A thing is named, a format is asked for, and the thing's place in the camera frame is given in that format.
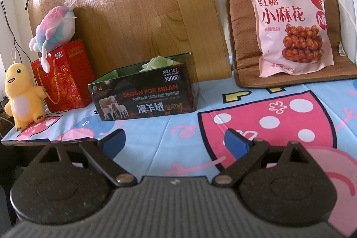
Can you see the black power adapter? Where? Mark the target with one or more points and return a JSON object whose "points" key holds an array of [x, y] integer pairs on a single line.
{"points": [[4, 104]]}

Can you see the yellow plush toy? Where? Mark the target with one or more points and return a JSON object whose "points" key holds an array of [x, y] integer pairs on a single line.
{"points": [[23, 95]]}

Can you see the large pink snack bag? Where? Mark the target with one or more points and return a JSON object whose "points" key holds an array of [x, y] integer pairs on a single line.
{"points": [[279, 31]]}

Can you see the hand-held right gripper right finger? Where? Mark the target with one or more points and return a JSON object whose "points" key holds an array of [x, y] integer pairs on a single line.
{"points": [[237, 143]]}

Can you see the brown seat cushion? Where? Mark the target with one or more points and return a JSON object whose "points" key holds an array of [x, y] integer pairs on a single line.
{"points": [[242, 31]]}

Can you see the wooden board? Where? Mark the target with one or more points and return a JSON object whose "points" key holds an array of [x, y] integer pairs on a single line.
{"points": [[139, 3]]}

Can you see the red gift bag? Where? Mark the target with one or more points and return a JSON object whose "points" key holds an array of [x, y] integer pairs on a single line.
{"points": [[74, 73]]}

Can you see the pink and blue plush toy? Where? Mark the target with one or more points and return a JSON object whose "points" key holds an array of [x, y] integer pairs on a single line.
{"points": [[57, 24]]}

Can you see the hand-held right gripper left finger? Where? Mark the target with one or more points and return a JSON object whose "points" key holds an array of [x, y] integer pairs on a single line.
{"points": [[113, 143]]}

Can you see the black printed box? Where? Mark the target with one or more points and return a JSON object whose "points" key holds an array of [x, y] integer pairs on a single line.
{"points": [[156, 98]]}

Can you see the light green snack packet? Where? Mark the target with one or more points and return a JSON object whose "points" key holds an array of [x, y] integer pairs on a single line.
{"points": [[156, 63]]}

